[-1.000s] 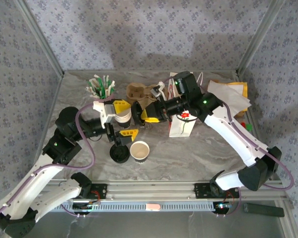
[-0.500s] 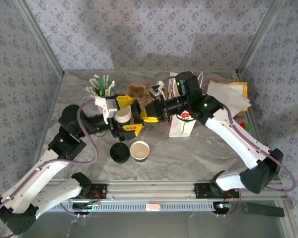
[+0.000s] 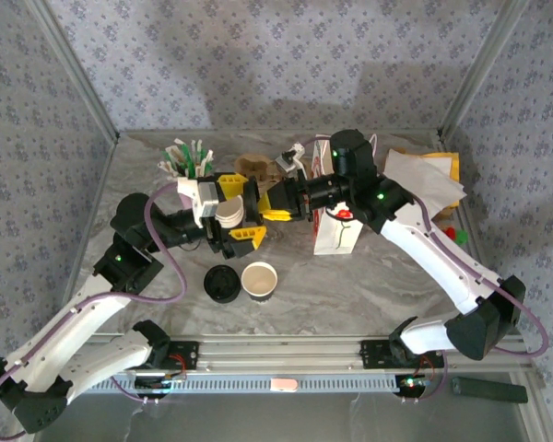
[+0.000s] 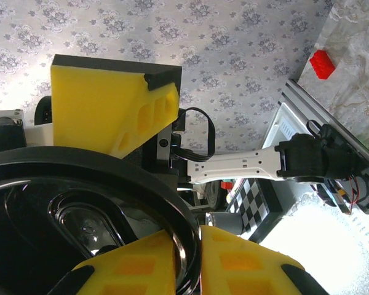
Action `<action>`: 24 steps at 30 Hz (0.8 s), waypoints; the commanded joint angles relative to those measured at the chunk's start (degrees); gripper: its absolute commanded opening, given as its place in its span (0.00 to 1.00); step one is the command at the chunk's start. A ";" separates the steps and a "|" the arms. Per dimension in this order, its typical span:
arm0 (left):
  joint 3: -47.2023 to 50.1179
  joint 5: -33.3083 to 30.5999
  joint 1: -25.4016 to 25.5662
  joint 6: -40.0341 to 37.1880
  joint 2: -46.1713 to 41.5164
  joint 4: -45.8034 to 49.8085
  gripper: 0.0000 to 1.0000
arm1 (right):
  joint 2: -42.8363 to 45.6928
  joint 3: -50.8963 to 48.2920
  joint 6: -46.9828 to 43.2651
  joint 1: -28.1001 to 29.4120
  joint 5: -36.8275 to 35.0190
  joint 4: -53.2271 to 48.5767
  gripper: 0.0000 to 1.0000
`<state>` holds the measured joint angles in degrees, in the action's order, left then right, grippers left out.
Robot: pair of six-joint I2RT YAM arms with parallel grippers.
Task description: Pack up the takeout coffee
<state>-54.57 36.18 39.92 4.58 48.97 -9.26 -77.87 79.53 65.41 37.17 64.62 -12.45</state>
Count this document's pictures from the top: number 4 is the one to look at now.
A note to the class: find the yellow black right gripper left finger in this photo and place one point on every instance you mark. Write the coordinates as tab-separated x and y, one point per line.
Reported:
135	270

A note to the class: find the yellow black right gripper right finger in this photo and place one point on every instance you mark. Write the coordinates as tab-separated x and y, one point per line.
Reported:
243	270

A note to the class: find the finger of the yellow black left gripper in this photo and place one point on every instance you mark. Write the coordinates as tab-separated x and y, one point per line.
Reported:
95	107

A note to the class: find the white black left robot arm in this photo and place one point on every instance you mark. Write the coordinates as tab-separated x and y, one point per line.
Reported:
233	164

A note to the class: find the grey metal cylinder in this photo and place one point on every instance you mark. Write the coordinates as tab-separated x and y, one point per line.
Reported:
224	222

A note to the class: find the black white checkerboard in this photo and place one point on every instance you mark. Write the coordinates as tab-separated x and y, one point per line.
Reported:
249	202

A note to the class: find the small red toy brick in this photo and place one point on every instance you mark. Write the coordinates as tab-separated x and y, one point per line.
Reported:
322	65

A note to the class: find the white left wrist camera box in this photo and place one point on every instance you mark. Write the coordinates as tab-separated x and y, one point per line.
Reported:
40	133

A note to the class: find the aluminium mounting rail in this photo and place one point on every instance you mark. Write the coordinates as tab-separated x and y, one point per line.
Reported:
313	107

